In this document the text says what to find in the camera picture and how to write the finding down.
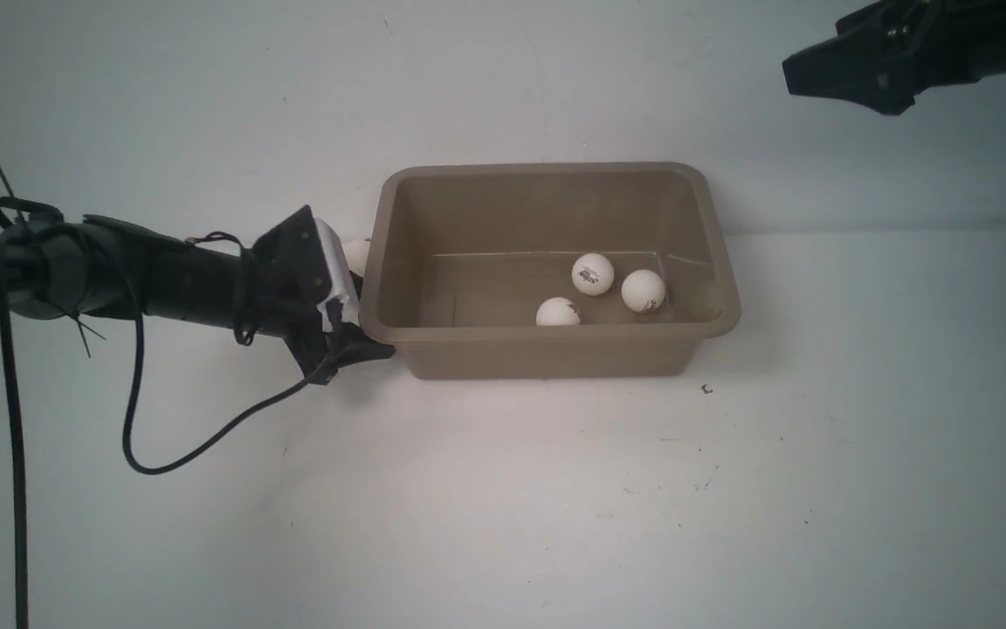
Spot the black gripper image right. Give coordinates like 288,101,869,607
782,1,993,116

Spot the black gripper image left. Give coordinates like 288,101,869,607
285,299,396,385

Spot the tan plastic storage bin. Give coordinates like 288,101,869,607
360,161,741,381

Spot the white ball with logo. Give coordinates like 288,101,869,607
570,253,615,297

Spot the black camera cable image left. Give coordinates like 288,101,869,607
133,317,330,482

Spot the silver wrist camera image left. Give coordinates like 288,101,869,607
252,205,361,333

